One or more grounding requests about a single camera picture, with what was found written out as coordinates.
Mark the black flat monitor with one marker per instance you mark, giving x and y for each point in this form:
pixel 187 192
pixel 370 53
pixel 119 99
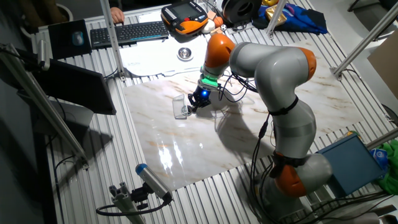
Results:
pixel 77 87

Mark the bare person hand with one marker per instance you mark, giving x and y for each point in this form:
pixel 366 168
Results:
pixel 117 15

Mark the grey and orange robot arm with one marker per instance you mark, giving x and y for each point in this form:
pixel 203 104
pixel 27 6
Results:
pixel 280 71

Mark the black computer keyboard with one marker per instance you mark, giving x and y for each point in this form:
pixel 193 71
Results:
pixel 130 33

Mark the white toy egg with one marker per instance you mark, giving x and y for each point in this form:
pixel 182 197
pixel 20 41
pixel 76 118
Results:
pixel 208 26

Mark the short aluminium profile stub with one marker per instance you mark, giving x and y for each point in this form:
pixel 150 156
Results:
pixel 124 202

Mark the aluminium frame post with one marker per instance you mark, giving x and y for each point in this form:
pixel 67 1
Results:
pixel 276 15
pixel 384 139
pixel 112 40
pixel 370 39
pixel 43 102

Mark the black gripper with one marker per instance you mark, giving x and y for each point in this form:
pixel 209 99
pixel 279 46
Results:
pixel 202 98

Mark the light wooden toy cube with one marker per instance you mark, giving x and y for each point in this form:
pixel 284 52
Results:
pixel 212 15

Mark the blue metal box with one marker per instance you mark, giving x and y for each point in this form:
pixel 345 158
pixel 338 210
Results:
pixel 354 165

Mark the silver camera with blue cap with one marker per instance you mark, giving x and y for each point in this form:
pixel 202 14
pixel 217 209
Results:
pixel 152 180

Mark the orange and black teach pendant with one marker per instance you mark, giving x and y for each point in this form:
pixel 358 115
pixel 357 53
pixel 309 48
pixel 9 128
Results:
pixel 185 17

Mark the gold foil wrapped object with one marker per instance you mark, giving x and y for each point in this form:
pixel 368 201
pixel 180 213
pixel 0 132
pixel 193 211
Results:
pixel 281 17
pixel 270 2

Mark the green wrist mount plate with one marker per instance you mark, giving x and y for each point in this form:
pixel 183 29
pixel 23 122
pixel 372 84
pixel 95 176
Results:
pixel 209 82

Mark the grey computer mouse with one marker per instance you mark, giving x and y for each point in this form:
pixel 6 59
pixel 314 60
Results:
pixel 77 38

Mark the silver bar camera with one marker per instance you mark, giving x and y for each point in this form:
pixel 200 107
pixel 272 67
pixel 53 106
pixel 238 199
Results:
pixel 43 54

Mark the dark blue cloth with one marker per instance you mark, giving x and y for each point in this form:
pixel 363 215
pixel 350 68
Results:
pixel 306 18

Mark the black mouse pad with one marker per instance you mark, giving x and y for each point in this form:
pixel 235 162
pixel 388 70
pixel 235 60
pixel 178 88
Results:
pixel 62 43

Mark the small orange toy basketball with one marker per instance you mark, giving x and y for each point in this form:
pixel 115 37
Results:
pixel 218 21

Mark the tiny toy soccer ball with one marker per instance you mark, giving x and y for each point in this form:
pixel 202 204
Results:
pixel 224 27

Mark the black round spool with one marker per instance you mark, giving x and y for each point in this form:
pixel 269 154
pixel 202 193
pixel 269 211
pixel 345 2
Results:
pixel 241 11

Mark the white marble pattern sheet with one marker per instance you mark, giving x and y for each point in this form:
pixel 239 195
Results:
pixel 186 146

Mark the white printed paper sheets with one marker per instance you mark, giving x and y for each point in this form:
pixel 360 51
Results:
pixel 149 59

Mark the black camera bracket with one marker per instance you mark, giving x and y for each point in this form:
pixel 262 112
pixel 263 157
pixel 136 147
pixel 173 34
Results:
pixel 140 196

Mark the metal bowl with white rim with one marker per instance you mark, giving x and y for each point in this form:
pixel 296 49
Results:
pixel 185 53

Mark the green cloth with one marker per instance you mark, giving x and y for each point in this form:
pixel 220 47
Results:
pixel 390 180

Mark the brown cardboard box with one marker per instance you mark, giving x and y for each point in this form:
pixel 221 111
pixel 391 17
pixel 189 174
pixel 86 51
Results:
pixel 385 65

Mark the blue and white packet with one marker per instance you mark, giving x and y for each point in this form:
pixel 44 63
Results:
pixel 378 157

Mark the light wooden toy block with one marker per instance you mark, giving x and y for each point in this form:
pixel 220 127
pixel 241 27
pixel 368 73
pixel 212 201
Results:
pixel 216 31

